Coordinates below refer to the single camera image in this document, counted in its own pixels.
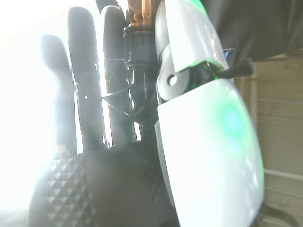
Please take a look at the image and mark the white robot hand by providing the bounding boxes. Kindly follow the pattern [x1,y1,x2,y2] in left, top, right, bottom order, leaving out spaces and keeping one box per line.
[27,0,265,227]

